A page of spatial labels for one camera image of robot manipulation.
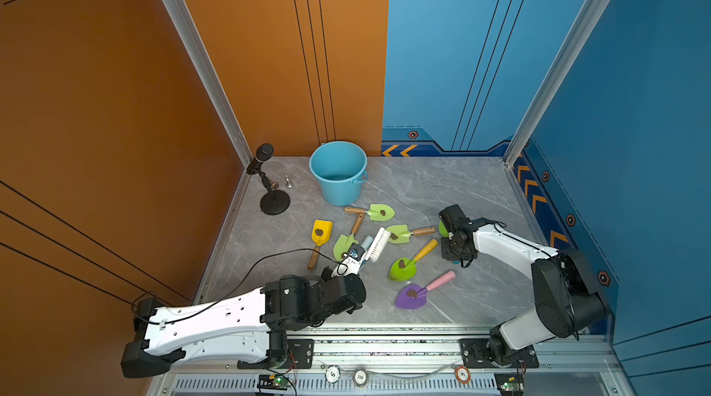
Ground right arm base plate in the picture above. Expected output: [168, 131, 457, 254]
[458, 338, 540, 369]

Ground lime trowel yellow handle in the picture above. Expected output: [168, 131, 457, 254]
[389, 240, 439, 281]

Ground green trowel wooden handle centre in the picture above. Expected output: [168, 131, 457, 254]
[386, 225, 437, 244]

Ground green trowel wooden handle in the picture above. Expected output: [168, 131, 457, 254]
[386, 225, 437, 244]
[333, 213, 365, 262]

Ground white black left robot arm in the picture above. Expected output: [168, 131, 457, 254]
[120, 274, 367, 379]

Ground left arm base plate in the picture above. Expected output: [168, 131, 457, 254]
[237, 339, 315, 370]

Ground yellow trowel wooden handle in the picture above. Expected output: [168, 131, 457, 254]
[307, 219, 333, 271]

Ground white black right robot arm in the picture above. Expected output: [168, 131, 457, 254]
[439, 205, 612, 368]

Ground green trowel wooden handle left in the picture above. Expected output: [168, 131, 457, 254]
[333, 213, 365, 262]

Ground green trowel yellow blue handle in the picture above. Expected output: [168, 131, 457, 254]
[438, 220, 451, 240]

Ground green trowel brown handle upper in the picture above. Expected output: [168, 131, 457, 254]
[344, 204, 395, 222]

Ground black microphone on stand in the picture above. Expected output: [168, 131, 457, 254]
[246, 144, 291, 216]

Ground purple trowel pink handle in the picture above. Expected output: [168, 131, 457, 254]
[394, 270, 457, 310]

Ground white cleaning brush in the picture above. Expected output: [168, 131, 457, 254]
[358, 228, 392, 268]

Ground light blue plastic bucket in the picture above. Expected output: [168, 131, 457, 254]
[309, 141, 368, 207]

